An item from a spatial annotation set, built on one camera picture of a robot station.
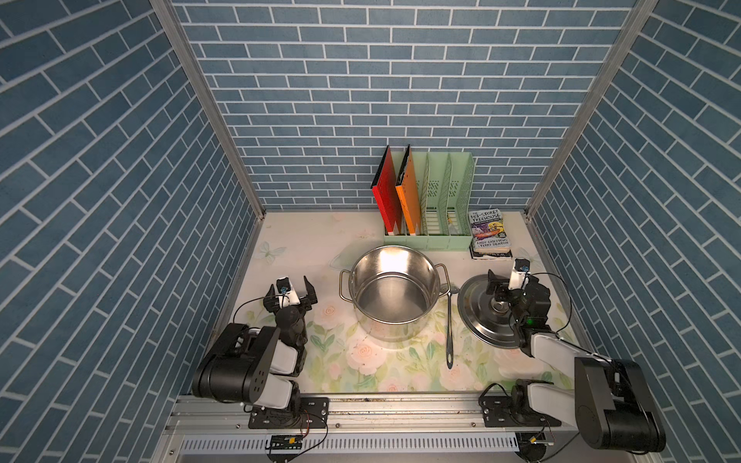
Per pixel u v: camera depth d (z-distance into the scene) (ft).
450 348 2.77
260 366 1.46
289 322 2.15
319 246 3.57
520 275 2.48
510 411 2.38
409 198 2.94
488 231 3.55
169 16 2.31
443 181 3.76
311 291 2.68
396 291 3.21
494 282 2.64
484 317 3.14
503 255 3.45
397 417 2.42
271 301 2.53
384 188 2.88
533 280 2.68
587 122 3.01
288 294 2.40
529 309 2.22
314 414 2.41
